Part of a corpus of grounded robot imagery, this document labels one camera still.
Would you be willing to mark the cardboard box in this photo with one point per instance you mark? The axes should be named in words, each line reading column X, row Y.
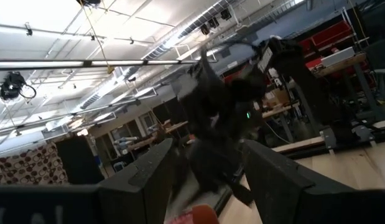
column 279, row 98

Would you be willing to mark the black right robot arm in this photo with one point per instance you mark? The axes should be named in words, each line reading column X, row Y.
column 291, row 62

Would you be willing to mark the wooden side table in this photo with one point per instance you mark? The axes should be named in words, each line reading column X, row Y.
column 341, row 66

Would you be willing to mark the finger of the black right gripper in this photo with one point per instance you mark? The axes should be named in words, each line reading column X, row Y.
column 229, row 165
column 204, row 165

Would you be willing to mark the white LED light bar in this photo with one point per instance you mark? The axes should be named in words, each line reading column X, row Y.
column 55, row 63

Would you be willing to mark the black divider panel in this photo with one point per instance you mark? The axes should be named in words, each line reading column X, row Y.
column 77, row 158

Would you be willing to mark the black overhead camera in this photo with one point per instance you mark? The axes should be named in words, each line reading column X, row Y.
column 12, row 85

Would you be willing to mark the black ceiling spotlight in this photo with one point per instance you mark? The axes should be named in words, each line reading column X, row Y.
column 205, row 29
column 226, row 14
column 214, row 22

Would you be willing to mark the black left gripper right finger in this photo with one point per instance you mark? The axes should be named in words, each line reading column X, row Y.
column 273, row 186

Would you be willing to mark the wooden workbench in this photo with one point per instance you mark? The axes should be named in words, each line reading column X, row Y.
column 176, row 126

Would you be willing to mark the red popcorn bag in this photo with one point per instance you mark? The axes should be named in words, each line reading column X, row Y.
column 181, row 219

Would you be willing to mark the brown circle patterned cloth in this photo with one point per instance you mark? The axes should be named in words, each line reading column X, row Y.
column 24, row 168

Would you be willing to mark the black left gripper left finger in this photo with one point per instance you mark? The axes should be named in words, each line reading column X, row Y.
column 139, row 193

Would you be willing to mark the red storage bins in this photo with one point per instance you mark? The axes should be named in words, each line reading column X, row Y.
column 329, row 34

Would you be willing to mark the orange plastic basket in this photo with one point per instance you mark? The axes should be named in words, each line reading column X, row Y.
column 204, row 216

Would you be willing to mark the white box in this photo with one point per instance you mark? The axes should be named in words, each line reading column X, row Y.
column 338, row 56

